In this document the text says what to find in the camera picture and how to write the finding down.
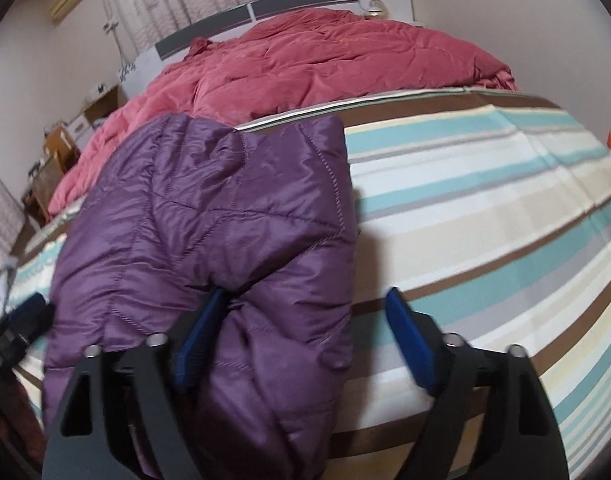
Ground white drawer cabinet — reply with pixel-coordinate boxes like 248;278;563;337
66;112;94;136

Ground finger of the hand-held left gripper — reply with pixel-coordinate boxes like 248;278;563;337
0;292;56;351

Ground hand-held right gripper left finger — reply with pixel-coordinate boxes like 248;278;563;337
42;287;231;480

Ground striped bed sheet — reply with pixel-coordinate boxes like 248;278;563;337
8;87;611;480

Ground white and grey headboard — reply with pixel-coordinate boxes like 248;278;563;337
118;0;413;101

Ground purple quilted down jacket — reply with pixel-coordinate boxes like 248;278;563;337
42;112;361;480

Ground wicker chair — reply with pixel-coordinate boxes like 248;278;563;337
23;157;66;226

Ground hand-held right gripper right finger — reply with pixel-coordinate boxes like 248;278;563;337
385;287;570;480

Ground wooden nightstand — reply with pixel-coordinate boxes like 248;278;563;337
83;85;129;128

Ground white table lamp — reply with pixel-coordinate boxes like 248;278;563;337
361;0;389;21

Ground red comforter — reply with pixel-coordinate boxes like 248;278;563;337
48;9;519;218

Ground pale patterned side curtain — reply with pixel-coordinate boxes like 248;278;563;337
0;157;26;266

